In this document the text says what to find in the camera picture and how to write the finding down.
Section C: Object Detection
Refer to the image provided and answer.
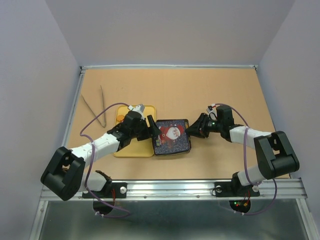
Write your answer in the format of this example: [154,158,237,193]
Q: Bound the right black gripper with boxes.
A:
[185,112,223,138]

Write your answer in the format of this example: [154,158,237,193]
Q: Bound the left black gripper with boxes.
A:
[130,115,162,141]

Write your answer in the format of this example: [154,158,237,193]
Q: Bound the gold tin lid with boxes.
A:
[152,119,191,156]

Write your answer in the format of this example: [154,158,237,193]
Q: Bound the metal tongs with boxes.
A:
[80,85,107,129]

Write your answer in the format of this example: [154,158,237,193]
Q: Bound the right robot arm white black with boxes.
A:
[186,103,300,198]

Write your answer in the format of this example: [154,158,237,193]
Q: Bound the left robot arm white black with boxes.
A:
[40,110,161,201]

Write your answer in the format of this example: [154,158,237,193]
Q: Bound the square cookie tin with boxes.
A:
[153,145,191,157]

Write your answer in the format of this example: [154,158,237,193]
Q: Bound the gold rectangular tray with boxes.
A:
[113,105,157,158]

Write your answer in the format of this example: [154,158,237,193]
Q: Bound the tan cookie top left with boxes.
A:
[116,115,125,122]

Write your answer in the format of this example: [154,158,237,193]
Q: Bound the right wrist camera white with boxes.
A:
[206,103,217,120]

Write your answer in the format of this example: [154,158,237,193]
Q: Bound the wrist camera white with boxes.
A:
[206,103,217,120]
[127,104,145,116]

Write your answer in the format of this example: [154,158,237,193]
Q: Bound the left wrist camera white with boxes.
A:
[127,104,145,116]

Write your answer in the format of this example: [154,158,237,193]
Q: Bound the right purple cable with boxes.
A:
[212,102,278,216]

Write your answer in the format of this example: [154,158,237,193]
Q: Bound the purple cable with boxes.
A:
[79,102,131,218]
[212,102,278,216]

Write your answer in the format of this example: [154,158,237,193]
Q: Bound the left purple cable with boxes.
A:
[79,102,131,218]

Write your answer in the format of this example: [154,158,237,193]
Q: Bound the aluminium rail frame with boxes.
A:
[31,66,320,240]

